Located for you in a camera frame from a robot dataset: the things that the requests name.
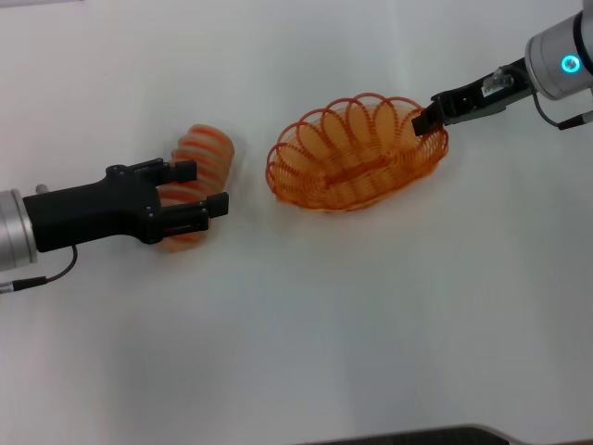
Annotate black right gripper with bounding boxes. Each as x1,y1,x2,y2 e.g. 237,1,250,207
410,54,535,137

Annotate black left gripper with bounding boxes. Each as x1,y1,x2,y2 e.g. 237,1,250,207
21,158,231,254

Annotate orange striped shrimp toy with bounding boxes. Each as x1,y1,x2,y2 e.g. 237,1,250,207
155,122,235,254

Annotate orange wire basket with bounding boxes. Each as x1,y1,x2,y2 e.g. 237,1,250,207
264,92,450,214

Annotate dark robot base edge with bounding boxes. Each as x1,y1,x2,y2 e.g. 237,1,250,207
304,423,525,445

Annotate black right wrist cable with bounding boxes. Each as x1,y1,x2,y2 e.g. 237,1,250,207
531,88,593,132

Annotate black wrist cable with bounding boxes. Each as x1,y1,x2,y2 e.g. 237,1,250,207
0,244,80,294
531,88,593,132

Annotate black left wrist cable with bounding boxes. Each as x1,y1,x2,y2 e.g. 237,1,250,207
0,244,80,294

